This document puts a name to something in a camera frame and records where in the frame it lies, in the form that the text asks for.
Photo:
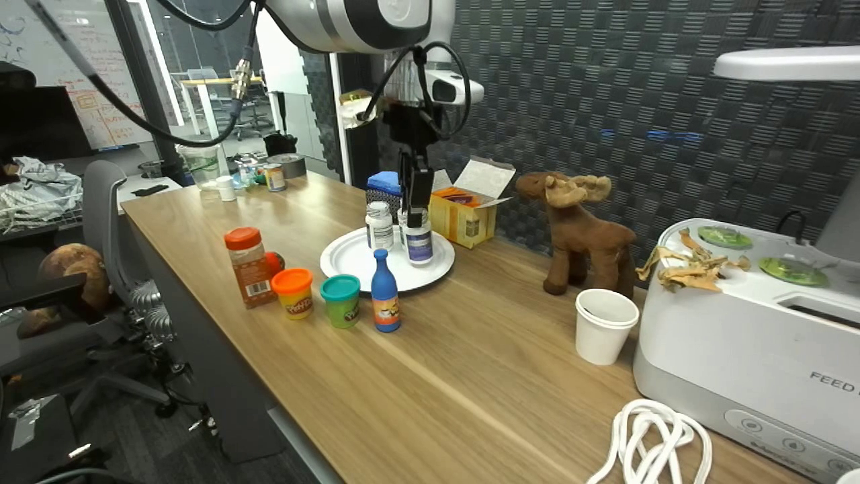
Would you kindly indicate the orange lid dough can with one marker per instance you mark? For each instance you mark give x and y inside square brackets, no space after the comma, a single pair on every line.
[295,292]

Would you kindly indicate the open yellow cardboard box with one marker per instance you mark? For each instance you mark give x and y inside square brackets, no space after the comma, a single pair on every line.
[465,220]

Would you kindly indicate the white paper cup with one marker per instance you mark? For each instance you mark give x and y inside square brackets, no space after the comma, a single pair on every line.
[605,326]

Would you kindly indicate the grey office chair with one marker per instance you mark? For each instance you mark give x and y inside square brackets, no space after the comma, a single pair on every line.
[143,312]

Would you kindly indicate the white supplement bottle blue label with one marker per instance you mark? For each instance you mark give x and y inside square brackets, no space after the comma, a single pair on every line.
[421,246]
[379,229]

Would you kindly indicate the brown plush toy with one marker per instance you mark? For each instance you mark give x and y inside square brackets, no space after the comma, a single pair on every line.
[77,271]

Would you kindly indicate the white bowl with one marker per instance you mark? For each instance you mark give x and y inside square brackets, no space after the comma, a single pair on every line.
[850,478]

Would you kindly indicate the white lamp bar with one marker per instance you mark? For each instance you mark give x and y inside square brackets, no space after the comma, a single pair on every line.
[788,62]

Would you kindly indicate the small tin jar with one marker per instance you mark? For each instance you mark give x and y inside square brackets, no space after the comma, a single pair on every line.
[272,178]

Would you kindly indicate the brown plush moose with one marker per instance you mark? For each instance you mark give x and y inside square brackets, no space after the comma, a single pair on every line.
[582,237]

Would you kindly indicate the teal lid dough can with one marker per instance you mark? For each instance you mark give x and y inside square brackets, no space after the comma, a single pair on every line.
[339,296]

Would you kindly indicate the pile of light clothes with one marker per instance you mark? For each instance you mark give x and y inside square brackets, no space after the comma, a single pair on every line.
[35,191]

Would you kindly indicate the red toy strawberry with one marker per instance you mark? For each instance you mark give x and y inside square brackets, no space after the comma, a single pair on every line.
[276,265]

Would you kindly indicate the blue folded cloth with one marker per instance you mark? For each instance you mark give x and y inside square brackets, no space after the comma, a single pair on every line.
[382,185]

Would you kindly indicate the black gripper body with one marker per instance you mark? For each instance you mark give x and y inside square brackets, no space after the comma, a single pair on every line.
[418,136]

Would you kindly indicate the blue toy bottle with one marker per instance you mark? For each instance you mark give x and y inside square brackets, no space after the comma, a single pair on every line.
[385,299]

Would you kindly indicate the white paper plate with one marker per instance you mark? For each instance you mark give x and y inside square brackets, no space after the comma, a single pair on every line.
[358,265]

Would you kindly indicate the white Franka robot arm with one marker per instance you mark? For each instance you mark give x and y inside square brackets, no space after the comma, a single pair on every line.
[358,23]

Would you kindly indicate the black slanted pole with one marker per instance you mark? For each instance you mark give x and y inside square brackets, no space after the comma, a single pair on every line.
[143,82]

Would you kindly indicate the spice jar orange lid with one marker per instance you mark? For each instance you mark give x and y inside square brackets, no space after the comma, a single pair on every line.
[249,271]

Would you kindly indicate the small white cup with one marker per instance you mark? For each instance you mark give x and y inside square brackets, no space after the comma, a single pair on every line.
[228,190]

